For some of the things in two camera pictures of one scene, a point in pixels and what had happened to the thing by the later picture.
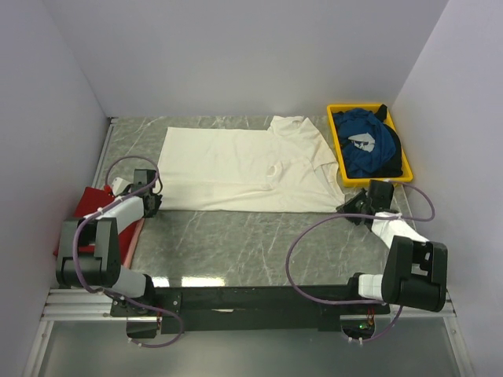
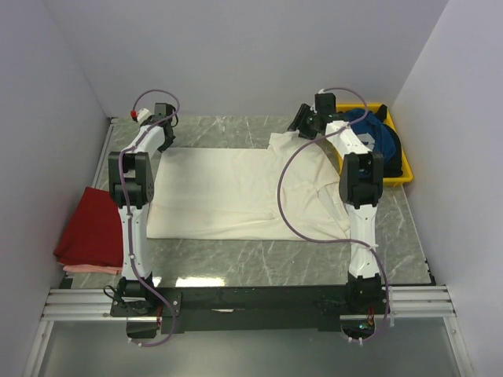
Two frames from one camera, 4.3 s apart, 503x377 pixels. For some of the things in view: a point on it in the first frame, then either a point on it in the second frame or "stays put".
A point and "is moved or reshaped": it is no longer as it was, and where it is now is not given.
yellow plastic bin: x=407 y=174 stays put
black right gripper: x=348 y=207 -> x=302 y=113
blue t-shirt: x=350 y=122 stays put
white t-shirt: x=286 y=168 is moved or reshaped
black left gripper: x=152 y=212 -> x=166 y=145
